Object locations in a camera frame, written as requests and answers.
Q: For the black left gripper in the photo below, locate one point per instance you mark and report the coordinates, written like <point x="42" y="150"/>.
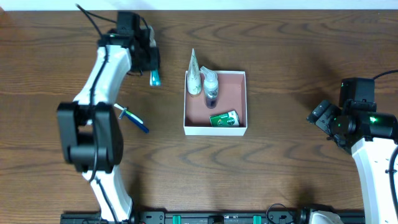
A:
<point x="148" y="58"/>

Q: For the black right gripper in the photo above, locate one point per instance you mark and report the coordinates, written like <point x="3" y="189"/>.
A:
<point x="321" y="116"/>

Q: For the red green Colgate toothpaste tube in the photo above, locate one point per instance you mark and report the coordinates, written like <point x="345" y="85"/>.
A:
<point x="155" y="78"/>

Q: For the white leaf-print lotion tube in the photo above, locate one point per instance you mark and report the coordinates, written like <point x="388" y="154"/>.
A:
<point x="193" y="76"/>

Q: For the green and white toothbrush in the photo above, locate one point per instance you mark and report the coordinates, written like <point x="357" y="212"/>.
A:
<point x="126" y="112"/>

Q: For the blue disposable razor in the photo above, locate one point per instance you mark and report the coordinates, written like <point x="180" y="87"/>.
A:
<point x="139" y="125"/>

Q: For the clear pump spray bottle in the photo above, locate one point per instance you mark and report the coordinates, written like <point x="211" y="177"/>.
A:
<point x="210" y="87"/>

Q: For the green and white soap packet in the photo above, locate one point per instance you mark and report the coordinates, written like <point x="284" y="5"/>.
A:
<point x="225" y="120"/>

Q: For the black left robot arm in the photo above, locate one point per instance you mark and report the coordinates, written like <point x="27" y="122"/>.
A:
<point x="90" y="135"/>

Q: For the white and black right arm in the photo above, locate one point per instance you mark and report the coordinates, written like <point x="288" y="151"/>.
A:
<point x="371" y="139"/>

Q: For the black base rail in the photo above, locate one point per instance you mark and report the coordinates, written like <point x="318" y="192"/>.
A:
<point x="203" y="218"/>

